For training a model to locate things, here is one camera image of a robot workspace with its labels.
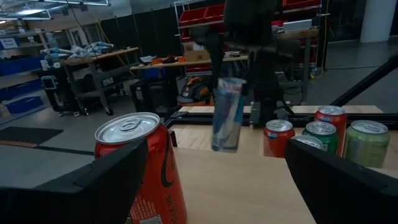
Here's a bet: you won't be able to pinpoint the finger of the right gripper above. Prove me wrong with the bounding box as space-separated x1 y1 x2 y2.
194 27 226 90
241 52 258 97

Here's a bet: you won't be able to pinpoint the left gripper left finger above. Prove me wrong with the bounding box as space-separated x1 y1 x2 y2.
0 138 149 224

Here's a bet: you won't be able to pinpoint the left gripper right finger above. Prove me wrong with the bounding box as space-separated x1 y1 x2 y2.
284 139 398 224

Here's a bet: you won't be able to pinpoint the blue silver slim can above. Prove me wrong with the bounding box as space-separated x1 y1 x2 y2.
211 77 248 153

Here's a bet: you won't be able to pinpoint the dark green soda can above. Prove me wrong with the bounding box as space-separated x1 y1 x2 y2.
302 121 340 156

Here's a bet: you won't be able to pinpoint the silver soda can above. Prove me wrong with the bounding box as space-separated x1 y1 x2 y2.
290 134 325 151

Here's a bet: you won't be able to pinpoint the red soda can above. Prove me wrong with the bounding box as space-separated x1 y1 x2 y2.
313 105 348 158
263 119 296 159
94 111 188 224

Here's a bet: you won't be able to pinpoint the cardboard box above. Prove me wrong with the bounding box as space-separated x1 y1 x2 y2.
182 42 211 62

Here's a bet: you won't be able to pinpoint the wooden workbench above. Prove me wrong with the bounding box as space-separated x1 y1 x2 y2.
129 54 250 113
60 46 141 116

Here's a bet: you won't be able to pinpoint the red bin shelving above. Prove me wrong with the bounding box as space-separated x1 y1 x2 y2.
173 0 324 74

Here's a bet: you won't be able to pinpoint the grey case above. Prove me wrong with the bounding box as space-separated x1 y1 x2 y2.
282 19 313 32

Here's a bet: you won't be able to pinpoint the light green soda can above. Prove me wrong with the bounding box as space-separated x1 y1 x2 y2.
343 119 391 169

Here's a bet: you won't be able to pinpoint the black mat hazard-striped edge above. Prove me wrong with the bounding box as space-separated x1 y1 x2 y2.
0 126 65 147

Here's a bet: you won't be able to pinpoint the white column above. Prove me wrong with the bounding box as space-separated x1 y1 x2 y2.
359 0 398 44

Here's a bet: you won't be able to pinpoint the teal white bagged items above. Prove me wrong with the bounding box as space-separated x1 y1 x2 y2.
39 41 114 60

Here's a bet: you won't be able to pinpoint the blue bin shelving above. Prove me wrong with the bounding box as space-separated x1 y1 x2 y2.
0 29 47 115

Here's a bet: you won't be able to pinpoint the ceiling light panel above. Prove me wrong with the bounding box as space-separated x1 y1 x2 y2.
0 0 111 21

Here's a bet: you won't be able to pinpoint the black aluminium table frame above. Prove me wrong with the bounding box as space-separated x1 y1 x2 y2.
163 54 398 131

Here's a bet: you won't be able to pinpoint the yellow hanging cable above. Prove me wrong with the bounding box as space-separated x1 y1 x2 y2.
310 0 330 79

